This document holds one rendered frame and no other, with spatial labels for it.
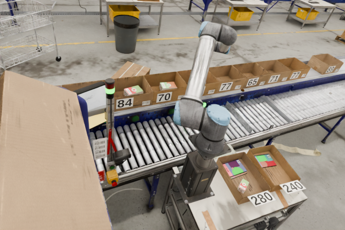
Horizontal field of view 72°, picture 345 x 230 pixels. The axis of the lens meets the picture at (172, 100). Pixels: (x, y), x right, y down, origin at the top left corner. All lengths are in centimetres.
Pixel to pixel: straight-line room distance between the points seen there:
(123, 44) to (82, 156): 446
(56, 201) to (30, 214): 4
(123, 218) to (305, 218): 200
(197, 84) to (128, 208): 164
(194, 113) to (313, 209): 234
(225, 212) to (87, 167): 157
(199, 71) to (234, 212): 109
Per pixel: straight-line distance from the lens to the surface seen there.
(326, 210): 354
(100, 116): 159
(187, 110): 142
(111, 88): 130
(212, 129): 143
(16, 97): 58
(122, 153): 167
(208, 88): 261
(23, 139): 50
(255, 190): 217
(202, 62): 154
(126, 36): 483
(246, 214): 203
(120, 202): 272
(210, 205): 196
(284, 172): 243
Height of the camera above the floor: 241
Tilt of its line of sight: 38 degrees down
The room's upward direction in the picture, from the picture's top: 12 degrees clockwise
